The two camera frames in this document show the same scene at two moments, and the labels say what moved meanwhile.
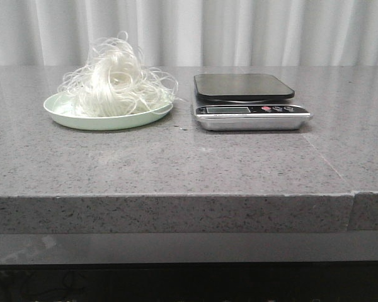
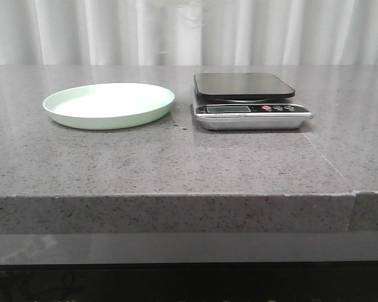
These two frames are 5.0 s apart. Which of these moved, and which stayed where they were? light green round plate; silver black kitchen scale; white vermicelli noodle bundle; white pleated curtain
Moved: white vermicelli noodle bundle
Stayed: silver black kitchen scale; light green round plate; white pleated curtain
